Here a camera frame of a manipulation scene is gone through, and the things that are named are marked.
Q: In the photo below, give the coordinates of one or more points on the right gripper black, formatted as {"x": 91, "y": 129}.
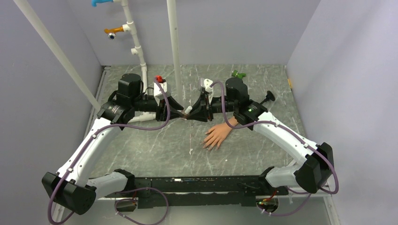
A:
{"x": 202, "y": 110}

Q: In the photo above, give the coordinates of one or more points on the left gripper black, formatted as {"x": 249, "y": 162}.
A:
{"x": 162, "y": 111}

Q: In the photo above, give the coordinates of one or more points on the white nail polish cap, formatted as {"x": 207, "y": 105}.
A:
{"x": 188, "y": 110}

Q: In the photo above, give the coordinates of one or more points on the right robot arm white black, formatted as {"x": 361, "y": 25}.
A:
{"x": 314, "y": 168}

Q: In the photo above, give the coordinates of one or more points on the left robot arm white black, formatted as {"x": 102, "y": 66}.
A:
{"x": 71, "y": 186}

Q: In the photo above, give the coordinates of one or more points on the mannequin hand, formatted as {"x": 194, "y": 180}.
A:
{"x": 217, "y": 134}

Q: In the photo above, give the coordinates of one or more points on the green toy flashlight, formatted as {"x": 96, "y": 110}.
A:
{"x": 237, "y": 74}

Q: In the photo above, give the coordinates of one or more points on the black hand stand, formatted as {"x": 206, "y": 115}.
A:
{"x": 269, "y": 97}

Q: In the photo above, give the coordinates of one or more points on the orange faucet valve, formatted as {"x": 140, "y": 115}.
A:
{"x": 111, "y": 33}

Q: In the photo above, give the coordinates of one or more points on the blue faucet valve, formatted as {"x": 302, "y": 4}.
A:
{"x": 94, "y": 3}

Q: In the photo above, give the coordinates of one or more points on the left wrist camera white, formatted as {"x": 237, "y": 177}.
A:
{"x": 161, "y": 88}

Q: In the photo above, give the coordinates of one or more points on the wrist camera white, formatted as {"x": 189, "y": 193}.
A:
{"x": 206, "y": 85}
{"x": 161, "y": 88}

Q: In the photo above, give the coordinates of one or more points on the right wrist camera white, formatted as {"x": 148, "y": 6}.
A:
{"x": 206, "y": 85}

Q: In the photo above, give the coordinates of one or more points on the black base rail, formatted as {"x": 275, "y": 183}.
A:
{"x": 244, "y": 190}

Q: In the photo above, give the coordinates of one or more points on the white PVC pipe frame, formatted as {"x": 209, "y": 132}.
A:
{"x": 129, "y": 26}

